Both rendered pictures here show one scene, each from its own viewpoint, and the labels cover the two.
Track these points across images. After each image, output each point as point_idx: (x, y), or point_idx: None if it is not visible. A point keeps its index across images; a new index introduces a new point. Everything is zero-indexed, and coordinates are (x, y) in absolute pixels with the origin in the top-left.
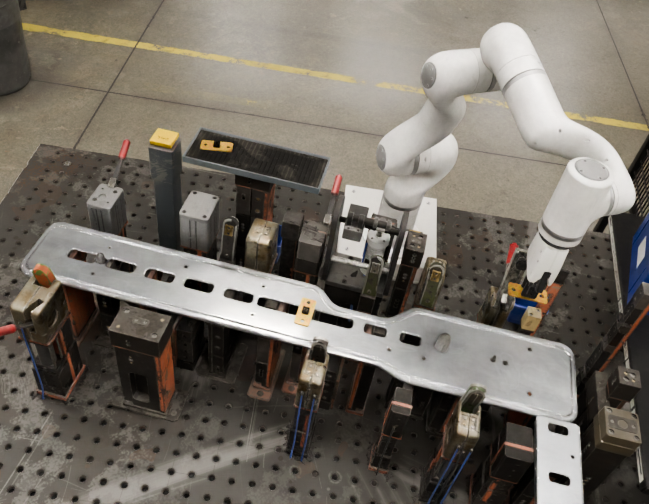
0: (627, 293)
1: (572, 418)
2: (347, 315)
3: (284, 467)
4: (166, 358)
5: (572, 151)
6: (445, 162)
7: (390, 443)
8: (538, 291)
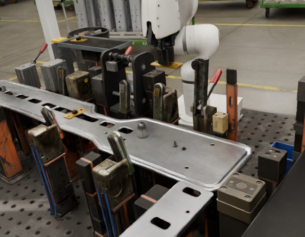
0: None
1: (213, 188)
2: (97, 116)
3: (44, 219)
4: (2, 135)
5: None
6: (206, 41)
7: (93, 204)
8: (147, 43)
